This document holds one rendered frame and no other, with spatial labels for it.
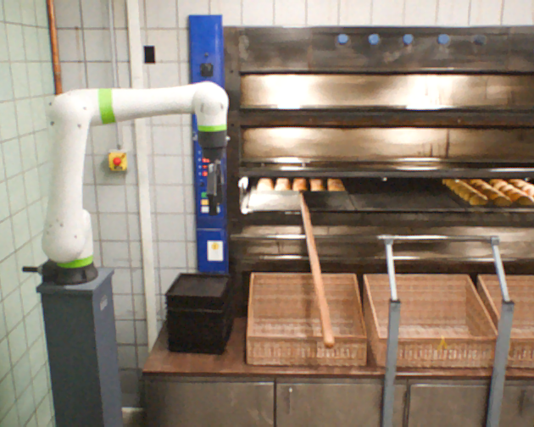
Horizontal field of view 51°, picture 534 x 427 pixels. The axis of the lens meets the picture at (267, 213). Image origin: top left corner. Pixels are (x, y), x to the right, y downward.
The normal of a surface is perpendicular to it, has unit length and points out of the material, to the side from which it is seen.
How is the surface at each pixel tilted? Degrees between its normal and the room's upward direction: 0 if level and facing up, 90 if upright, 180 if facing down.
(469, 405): 91
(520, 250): 70
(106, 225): 90
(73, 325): 90
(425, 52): 90
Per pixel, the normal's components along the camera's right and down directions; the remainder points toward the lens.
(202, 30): -0.02, 0.27
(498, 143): -0.02, -0.08
